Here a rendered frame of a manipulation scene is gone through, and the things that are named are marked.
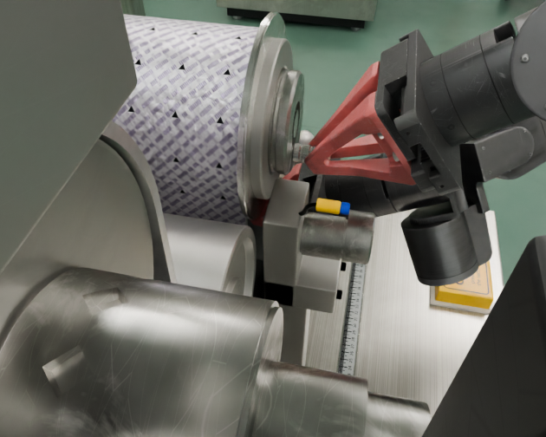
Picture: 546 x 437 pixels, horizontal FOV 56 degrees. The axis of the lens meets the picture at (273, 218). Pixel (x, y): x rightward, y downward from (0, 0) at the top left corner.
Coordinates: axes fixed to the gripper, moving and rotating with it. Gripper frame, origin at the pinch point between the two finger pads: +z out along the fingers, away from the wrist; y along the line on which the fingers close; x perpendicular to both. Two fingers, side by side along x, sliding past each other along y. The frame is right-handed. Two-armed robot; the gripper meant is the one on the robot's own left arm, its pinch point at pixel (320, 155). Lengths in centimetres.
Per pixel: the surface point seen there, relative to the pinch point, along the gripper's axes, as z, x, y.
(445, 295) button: 5.4, -35.4, 12.6
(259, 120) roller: -0.3, 6.5, -3.6
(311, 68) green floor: 97, -86, 221
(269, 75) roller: -1.5, 7.8, -1.4
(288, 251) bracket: 4.2, -3.4, -5.2
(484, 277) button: 1.0, -37.9, 16.1
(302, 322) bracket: 9.4, -12.6, -4.7
